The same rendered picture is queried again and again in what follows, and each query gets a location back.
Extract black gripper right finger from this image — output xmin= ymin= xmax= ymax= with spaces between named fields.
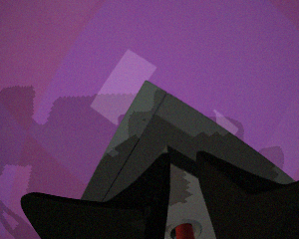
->
xmin=196 ymin=150 xmax=299 ymax=239

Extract grey square plate with hole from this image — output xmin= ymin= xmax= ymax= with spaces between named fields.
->
xmin=162 ymin=144 xmax=216 ymax=239

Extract dark grey open box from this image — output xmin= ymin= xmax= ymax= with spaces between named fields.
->
xmin=81 ymin=80 xmax=296 ymax=202

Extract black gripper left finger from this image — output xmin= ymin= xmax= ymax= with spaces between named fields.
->
xmin=21 ymin=152 xmax=170 ymax=239

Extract red peg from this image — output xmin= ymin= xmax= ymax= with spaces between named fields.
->
xmin=174 ymin=223 xmax=194 ymax=239

